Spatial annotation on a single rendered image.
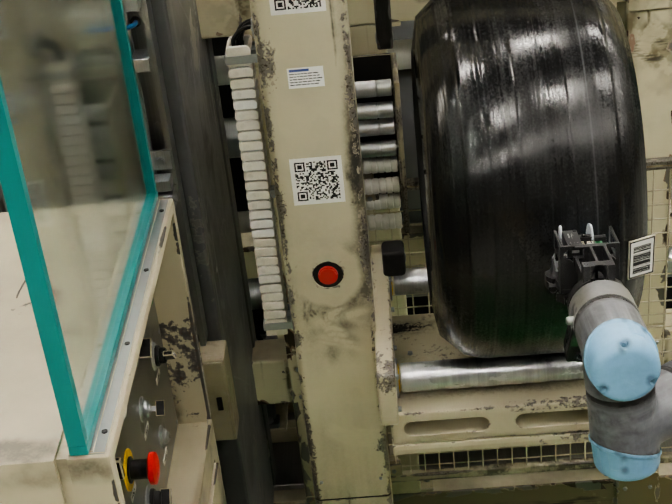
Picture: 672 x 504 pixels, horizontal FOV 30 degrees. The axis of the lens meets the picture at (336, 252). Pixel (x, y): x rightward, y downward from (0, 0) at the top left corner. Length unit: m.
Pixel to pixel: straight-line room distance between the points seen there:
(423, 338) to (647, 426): 0.84
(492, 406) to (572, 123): 0.49
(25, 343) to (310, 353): 0.63
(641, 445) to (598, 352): 0.14
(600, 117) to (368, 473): 0.77
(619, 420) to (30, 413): 0.62
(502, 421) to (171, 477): 0.51
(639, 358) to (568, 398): 0.61
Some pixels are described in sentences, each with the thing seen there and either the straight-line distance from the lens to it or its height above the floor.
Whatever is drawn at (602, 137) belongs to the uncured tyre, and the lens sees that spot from 1.66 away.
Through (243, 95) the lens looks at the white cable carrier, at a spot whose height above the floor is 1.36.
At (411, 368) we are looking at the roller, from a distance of 1.91.
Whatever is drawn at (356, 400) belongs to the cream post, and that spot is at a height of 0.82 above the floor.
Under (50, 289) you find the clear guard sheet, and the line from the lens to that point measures 1.17.
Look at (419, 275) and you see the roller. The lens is 2.14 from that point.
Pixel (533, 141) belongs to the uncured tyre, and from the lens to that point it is 1.64.
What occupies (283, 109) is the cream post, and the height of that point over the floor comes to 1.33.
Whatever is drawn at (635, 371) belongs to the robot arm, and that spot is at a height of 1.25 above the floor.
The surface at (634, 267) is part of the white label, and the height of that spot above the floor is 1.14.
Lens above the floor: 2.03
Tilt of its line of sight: 30 degrees down
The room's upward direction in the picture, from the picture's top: 6 degrees counter-clockwise
